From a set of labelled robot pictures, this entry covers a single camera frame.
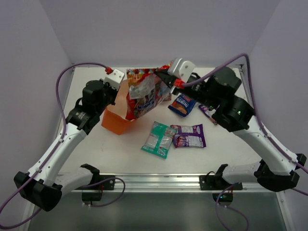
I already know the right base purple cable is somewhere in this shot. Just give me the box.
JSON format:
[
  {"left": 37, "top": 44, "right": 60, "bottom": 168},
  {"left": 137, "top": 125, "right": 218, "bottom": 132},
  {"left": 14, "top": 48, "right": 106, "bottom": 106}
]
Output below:
[{"left": 214, "top": 182, "right": 250, "bottom": 231}]

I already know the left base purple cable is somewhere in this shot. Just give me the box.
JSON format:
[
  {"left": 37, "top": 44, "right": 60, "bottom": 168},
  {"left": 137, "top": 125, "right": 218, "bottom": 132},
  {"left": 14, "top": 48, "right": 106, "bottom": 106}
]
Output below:
[{"left": 83, "top": 176, "right": 127, "bottom": 208}]

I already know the aluminium front rail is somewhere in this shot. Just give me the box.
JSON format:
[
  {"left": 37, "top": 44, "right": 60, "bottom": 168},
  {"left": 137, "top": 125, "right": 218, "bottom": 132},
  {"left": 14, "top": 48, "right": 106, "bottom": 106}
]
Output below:
[{"left": 57, "top": 174, "right": 284, "bottom": 193}]

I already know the blue Burts crisps packet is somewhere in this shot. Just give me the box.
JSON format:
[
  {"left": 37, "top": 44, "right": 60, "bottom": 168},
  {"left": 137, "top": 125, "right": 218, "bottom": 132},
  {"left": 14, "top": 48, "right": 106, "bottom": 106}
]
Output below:
[{"left": 168, "top": 94, "right": 197, "bottom": 117}]

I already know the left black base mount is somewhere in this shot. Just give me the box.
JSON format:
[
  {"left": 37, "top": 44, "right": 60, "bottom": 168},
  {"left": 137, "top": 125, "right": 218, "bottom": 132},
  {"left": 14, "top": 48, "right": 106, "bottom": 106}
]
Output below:
[{"left": 77, "top": 175, "right": 115, "bottom": 205}]

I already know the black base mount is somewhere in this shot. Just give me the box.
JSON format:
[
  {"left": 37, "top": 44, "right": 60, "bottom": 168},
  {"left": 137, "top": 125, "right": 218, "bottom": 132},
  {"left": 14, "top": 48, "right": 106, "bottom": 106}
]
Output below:
[
  {"left": 199, "top": 171, "right": 243, "bottom": 206},
  {"left": 77, "top": 175, "right": 115, "bottom": 205}
]

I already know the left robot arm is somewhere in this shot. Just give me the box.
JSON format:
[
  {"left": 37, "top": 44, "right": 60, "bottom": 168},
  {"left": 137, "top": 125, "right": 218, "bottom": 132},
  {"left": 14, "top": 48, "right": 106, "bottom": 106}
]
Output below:
[{"left": 13, "top": 78, "right": 120, "bottom": 212}]

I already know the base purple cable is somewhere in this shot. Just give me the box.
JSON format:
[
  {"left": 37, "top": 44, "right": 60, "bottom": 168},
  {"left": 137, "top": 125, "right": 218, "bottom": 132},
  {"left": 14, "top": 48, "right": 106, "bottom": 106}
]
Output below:
[
  {"left": 214, "top": 182, "right": 250, "bottom": 231},
  {"left": 83, "top": 176, "right": 127, "bottom": 208}
]

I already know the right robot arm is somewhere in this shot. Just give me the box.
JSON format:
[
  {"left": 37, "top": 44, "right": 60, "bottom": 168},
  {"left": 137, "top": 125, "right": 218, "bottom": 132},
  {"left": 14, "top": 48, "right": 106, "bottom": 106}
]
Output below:
[{"left": 155, "top": 67, "right": 307, "bottom": 192}]

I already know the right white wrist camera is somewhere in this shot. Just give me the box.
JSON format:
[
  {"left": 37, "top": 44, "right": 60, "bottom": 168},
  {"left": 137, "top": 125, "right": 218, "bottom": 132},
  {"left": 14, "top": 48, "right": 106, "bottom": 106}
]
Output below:
[{"left": 167, "top": 58, "right": 195, "bottom": 82}]

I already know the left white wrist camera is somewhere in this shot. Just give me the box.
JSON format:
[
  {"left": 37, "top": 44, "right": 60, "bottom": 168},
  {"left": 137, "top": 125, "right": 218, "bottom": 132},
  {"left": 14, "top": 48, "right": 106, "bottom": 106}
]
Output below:
[{"left": 103, "top": 69, "right": 125, "bottom": 90}]

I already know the teal snack packet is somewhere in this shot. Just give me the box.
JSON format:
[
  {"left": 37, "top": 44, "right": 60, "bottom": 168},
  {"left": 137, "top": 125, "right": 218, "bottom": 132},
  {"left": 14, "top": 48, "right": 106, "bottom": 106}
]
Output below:
[{"left": 141, "top": 121, "right": 177, "bottom": 159}]

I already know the large red snack packet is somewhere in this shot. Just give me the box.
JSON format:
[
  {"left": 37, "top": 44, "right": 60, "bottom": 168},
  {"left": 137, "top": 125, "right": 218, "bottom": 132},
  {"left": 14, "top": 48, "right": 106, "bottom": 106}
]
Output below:
[{"left": 126, "top": 63, "right": 171, "bottom": 120}]

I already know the orange paper bag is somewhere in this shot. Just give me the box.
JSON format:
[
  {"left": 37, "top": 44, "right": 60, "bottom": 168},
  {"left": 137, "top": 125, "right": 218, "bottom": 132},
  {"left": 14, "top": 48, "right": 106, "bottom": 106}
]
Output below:
[{"left": 101, "top": 80, "right": 134, "bottom": 135}]

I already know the purple snack packet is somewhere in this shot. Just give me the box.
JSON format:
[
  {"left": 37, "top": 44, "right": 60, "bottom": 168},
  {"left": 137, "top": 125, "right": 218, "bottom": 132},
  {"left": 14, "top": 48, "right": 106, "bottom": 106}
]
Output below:
[
  {"left": 198, "top": 104, "right": 217, "bottom": 125},
  {"left": 171, "top": 124, "right": 206, "bottom": 148}
]

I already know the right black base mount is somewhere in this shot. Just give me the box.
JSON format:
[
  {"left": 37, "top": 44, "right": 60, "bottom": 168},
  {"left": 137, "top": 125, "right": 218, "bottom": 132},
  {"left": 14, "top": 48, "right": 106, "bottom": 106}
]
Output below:
[{"left": 199, "top": 171, "right": 243, "bottom": 206}]

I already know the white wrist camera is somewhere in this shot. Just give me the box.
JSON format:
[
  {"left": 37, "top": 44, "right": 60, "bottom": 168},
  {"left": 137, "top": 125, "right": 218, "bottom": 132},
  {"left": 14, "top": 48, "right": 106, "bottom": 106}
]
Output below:
[
  {"left": 103, "top": 69, "right": 125, "bottom": 90},
  {"left": 167, "top": 58, "right": 195, "bottom": 82}
]

